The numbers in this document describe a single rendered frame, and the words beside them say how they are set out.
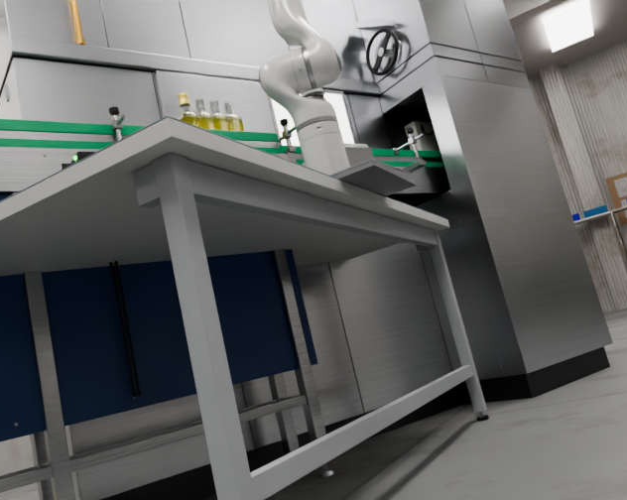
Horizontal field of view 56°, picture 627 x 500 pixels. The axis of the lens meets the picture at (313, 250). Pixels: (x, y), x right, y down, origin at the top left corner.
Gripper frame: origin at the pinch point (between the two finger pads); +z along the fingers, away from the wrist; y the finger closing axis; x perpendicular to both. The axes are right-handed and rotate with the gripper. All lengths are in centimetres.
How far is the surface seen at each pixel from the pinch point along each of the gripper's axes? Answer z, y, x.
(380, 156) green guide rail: 0.8, -40.4, -14.7
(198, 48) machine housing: -52, 24, -32
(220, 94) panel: -30.8, 20.6, -29.4
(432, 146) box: -10, -90, -28
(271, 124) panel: -19.2, 0.0, -29.8
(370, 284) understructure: 51, -34, -33
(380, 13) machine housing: -75, -70, -20
